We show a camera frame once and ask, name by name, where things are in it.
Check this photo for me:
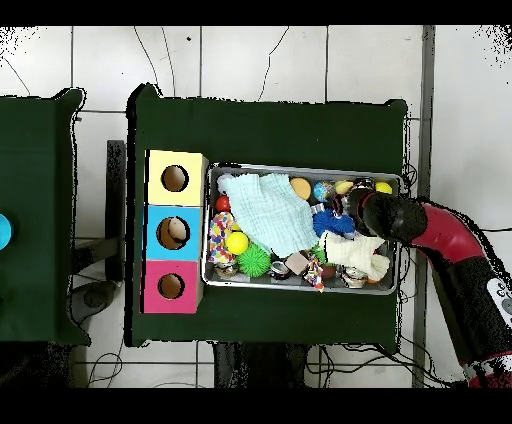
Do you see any blue spiky toy with eyes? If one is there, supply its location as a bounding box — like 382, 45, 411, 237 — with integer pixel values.
312, 207, 357, 239

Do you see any wooden box with three holes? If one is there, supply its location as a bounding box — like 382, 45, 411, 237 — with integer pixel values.
139, 149, 209, 315

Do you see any globe print ball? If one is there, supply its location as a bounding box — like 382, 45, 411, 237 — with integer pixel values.
312, 180, 335, 202

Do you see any orange foam ball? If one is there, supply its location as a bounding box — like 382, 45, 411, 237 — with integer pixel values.
289, 176, 312, 201

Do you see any cream waffle cloth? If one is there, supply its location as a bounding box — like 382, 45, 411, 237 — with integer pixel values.
319, 230, 391, 281

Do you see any mint green waffle cloth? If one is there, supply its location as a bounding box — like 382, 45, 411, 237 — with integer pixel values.
218, 172, 321, 259

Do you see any small knotted multicoloured cloth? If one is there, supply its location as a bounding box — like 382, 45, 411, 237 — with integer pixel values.
302, 255, 326, 293

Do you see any dark green table cloth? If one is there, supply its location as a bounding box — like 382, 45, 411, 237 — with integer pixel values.
124, 83, 409, 353

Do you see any green spiky ball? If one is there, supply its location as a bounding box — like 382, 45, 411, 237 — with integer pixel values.
236, 242, 272, 278

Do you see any smooth yellow ball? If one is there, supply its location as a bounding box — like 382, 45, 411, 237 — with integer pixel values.
224, 230, 250, 256

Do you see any large multicoloured patterned cloth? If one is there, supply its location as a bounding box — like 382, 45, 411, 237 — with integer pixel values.
207, 211, 237, 265

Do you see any green cloth covered side table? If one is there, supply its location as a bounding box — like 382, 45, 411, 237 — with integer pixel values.
0, 88, 93, 347

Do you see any blue cup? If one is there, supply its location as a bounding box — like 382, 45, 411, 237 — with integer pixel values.
0, 213, 14, 251

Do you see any shallow wire mesh bin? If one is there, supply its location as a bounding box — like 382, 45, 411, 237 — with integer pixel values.
201, 161, 402, 296

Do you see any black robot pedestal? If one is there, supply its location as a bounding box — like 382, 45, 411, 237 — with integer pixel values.
213, 341, 309, 388

